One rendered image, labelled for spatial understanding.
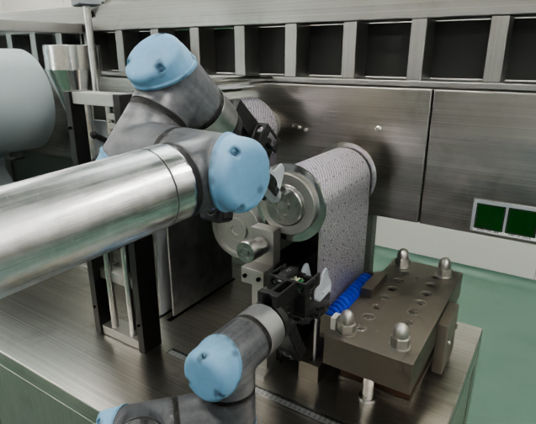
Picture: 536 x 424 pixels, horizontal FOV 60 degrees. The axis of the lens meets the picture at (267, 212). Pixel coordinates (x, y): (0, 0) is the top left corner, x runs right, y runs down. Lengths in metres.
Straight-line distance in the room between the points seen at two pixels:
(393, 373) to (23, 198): 0.66
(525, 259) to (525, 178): 2.57
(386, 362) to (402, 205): 0.41
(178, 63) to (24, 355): 0.78
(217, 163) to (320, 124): 0.75
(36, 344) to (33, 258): 0.84
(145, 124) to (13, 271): 0.25
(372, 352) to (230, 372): 0.30
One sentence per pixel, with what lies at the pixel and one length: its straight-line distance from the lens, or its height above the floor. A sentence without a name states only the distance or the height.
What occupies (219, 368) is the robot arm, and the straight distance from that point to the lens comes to 0.62.
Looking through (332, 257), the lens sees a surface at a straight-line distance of 0.91.
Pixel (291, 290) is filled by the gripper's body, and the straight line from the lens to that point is 0.75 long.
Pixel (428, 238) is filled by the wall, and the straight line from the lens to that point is 3.67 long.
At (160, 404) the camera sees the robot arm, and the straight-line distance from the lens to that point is 0.71.
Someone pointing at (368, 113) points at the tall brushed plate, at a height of 1.38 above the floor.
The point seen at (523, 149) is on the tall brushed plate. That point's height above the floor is 1.33.
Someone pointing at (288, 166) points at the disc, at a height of 1.32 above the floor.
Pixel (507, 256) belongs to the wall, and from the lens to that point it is 3.61.
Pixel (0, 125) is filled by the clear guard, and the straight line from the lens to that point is 1.56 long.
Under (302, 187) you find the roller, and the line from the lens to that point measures 0.81.
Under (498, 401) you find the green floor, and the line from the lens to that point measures 2.53.
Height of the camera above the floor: 1.51
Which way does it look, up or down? 19 degrees down
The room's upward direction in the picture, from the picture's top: straight up
